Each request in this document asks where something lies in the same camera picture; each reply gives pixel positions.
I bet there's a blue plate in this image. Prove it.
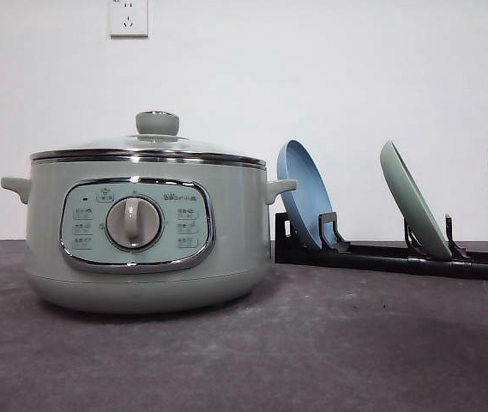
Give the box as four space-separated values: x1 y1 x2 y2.
277 139 344 248

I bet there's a green plate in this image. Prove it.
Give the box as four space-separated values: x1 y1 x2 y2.
380 140 452 261

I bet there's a glass steamer lid green knob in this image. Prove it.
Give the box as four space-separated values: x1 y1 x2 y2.
30 110 267 170

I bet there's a black dish rack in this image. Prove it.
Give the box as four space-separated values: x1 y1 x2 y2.
274 212 488 280

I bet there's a white wall socket left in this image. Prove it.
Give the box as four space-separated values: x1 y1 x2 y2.
110 0 149 39

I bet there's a green electric steamer pot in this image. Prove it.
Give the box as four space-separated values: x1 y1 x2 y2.
1 112 298 314

